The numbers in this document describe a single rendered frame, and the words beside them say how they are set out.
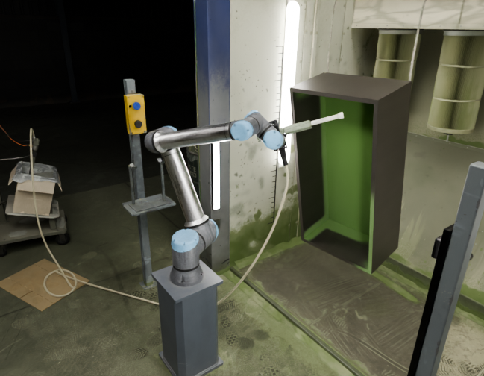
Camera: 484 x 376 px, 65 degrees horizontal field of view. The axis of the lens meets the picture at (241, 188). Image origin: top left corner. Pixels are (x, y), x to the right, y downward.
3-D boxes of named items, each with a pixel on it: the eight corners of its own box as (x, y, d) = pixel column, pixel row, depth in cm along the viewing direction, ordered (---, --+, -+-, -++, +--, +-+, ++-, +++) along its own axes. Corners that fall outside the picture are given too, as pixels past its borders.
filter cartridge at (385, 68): (407, 124, 356) (425, 27, 323) (405, 133, 326) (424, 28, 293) (367, 120, 370) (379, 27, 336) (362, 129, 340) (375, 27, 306)
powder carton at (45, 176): (7, 192, 376) (13, 154, 366) (55, 198, 397) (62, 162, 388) (3, 215, 331) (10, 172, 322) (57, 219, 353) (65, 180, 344)
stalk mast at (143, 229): (150, 280, 320) (131, 78, 256) (153, 284, 315) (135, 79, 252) (143, 283, 317) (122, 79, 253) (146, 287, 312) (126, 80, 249)
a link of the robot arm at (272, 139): (271, 124, 180) (286, 139, 179) (274, 126, 192) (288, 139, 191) (257, 139, 182) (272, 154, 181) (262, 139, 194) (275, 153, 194)
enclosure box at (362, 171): (329, 218, 315) (324, 71, 255) (397, 247, 274) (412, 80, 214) (301, 239, 296) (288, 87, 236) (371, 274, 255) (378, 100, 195)
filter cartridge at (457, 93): (437, 148, 287) (461, 28, 255) (413, 136, 320) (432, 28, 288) (483, 148, 289) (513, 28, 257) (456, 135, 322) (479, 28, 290)
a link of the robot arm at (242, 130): (130, 136, 199) (245, 117, 167) (146, 131, 210) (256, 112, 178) (137, 157, 202) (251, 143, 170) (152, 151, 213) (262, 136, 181)
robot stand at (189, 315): (180, 389, 225) (174, 301, 201) (158, 355, 248) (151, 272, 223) (224, 364, 242) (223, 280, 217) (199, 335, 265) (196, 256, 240)
